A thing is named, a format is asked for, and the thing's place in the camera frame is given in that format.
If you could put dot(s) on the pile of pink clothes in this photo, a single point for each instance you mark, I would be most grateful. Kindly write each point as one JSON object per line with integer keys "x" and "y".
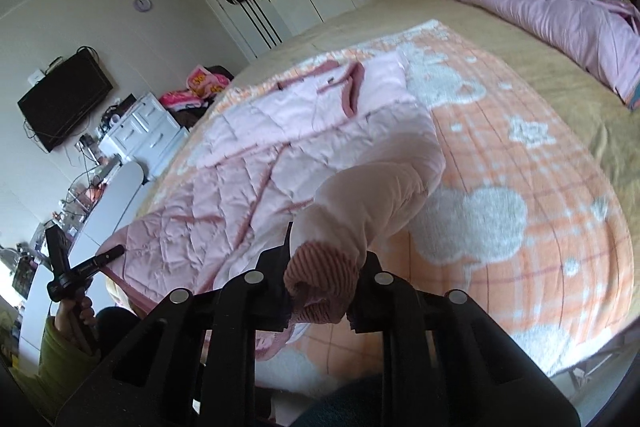
{"x": 197, "y": 89}

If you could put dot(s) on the white drawer cabinet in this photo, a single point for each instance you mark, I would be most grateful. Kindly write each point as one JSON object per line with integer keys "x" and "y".
{"x": 145, "y": 134}

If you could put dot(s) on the black wall television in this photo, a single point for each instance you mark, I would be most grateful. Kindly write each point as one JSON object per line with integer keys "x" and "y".
{"x": 65, "y": 102}

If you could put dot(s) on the pink quilted jacket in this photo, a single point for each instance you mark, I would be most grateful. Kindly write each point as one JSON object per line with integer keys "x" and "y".
{"x": 280, "y": 177}

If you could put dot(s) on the person's dark clothing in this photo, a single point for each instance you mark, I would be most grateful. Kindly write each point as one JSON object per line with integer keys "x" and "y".
{"x": 340, "y": 402}

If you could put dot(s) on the purple wall clock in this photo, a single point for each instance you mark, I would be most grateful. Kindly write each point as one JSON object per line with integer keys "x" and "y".
{"x": 143, "y": 4}

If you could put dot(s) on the person's left forearm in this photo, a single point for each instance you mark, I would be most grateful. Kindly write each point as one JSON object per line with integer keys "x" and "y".
{"x": 55, "y": 357}

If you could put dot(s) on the bed with beige sheet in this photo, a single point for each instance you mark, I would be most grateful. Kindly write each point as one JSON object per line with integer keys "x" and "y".
{"x": 550, "y": 57}

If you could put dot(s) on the white rounded panel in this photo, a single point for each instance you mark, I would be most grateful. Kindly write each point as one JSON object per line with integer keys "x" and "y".
{"x": 107, "y": 207}

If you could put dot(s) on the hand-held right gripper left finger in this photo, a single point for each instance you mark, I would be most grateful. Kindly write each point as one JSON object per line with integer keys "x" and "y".
{"x": 270, "y": 302}

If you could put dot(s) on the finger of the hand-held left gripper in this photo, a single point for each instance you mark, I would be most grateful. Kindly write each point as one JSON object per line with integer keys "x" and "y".
{"x": 107, "y": 256}
{"x": 52, "y": 249}

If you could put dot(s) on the white door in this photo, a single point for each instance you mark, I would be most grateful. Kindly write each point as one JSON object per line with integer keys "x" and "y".
{"x": 245, "y": 7}

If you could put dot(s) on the orange plaid cloud blanket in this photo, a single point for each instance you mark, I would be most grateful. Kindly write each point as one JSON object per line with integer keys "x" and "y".
{"x": 525, "y": 207}

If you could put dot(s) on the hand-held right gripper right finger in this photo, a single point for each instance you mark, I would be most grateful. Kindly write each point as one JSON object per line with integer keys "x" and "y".
{"x": 367, "y": 307}

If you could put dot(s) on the person's left hand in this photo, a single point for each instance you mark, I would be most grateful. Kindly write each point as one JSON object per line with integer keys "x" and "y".
{"x": 75, "y": 314}

